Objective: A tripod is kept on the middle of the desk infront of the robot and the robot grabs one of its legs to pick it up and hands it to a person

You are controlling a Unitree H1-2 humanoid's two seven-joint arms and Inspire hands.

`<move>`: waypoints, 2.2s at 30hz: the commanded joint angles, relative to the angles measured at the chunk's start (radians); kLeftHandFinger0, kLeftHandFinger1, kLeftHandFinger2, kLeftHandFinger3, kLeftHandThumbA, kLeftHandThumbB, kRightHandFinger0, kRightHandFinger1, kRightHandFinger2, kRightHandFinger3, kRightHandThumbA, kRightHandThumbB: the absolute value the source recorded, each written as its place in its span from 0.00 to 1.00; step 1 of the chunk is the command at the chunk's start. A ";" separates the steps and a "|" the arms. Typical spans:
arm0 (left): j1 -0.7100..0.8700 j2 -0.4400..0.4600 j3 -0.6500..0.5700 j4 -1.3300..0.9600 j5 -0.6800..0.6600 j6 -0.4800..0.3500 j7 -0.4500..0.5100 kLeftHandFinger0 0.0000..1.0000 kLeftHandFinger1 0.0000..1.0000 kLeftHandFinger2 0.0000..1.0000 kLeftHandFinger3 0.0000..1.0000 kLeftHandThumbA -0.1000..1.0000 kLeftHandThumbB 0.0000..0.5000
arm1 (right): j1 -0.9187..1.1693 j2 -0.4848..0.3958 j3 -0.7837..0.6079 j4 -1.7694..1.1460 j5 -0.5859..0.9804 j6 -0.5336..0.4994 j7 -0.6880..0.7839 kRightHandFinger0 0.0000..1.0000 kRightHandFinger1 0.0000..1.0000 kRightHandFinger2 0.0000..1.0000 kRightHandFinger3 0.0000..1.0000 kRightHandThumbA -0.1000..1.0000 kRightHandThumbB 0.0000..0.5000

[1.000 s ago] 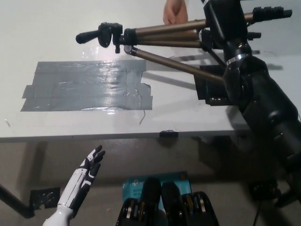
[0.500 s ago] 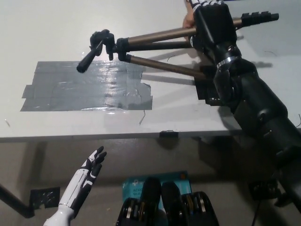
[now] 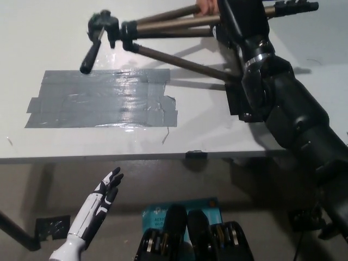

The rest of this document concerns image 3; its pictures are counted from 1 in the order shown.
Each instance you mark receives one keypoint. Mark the person's hand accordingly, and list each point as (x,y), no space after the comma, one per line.
(208,6)

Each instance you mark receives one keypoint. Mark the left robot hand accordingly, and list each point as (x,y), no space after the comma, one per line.
(95,212)

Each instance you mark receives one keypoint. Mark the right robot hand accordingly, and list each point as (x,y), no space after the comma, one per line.
(244,24)

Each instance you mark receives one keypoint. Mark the bronze and black camera tripod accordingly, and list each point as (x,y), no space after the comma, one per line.
(168,19)

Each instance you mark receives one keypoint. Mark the black tape patch on floor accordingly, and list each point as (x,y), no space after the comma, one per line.
(51,228)

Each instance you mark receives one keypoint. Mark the black tape patch on table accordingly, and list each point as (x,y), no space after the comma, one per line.
(233,100)

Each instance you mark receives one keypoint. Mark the black table leg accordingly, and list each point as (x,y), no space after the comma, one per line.
(19,233)

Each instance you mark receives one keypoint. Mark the teal cardboard box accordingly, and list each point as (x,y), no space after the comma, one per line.
(208,209)

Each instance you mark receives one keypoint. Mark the grey duct tape patch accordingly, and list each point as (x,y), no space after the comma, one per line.
(95,103)

